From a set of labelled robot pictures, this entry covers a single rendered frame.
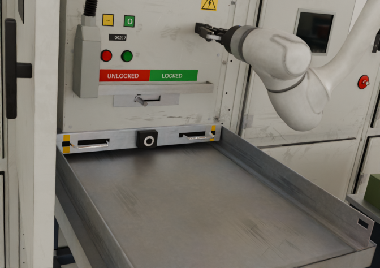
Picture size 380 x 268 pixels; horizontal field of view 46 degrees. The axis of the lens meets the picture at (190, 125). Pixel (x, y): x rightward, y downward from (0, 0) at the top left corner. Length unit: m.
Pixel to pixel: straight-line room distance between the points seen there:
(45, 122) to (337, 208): 0.74
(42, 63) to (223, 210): 0.63
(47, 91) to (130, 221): 0.46
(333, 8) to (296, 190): 0.75
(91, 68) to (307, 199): 0.64
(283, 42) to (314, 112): 0.22
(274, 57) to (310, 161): 0.95
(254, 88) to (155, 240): 0.77
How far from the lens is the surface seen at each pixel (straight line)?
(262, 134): 1.66
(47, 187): 0.69
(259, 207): 1.15
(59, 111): 1.30
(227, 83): 1.52
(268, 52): 1.00
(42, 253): 0.75
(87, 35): 1.11
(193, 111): 1.41
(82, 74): 1.12
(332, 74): 1.14
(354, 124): 1.98
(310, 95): 1.09
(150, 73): 1.31
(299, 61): 0.99
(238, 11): 1.49
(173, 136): 1.40
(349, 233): 1.13
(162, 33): 1.30
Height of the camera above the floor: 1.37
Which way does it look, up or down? 19 degrees down
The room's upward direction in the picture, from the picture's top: 7 degrees clockwise
